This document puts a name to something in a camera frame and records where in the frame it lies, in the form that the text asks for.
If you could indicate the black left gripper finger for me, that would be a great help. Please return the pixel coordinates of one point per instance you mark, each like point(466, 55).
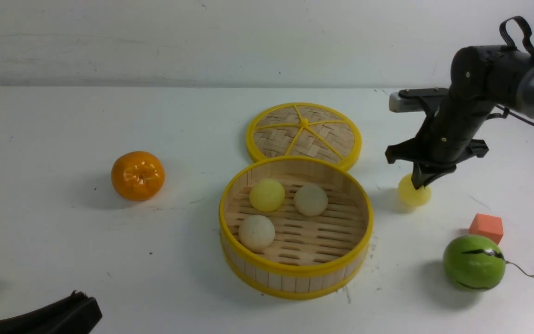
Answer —
point(75, 314)

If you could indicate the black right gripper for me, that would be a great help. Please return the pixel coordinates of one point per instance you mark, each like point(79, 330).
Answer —
point(444, 140)

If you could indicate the yellow bun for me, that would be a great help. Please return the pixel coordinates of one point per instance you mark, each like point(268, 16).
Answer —
point(411, 196)
point(267, 195)

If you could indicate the white bun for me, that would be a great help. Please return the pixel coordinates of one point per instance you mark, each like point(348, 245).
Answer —
point(256, 232)
point(311, 200)

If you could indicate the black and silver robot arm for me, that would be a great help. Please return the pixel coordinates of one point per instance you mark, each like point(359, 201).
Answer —
point(487, 82)

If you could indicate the bamboo steamer tray yellow rim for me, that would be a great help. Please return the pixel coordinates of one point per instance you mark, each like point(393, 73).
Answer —
point(310, 257)

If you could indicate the woven bamboo steamer lid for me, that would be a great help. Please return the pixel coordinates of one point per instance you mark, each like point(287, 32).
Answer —
point(304, 129)

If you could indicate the orange foam cube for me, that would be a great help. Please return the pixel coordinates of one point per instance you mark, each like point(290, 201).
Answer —
point(487, 226)

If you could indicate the green toy watermelon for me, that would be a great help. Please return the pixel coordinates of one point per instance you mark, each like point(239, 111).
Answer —
point(475, 263)

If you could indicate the orange toy tangerine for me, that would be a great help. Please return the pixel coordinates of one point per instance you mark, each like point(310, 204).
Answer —
point(137, 176)

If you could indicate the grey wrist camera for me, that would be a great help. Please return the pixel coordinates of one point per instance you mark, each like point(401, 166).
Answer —
point(416, 100)

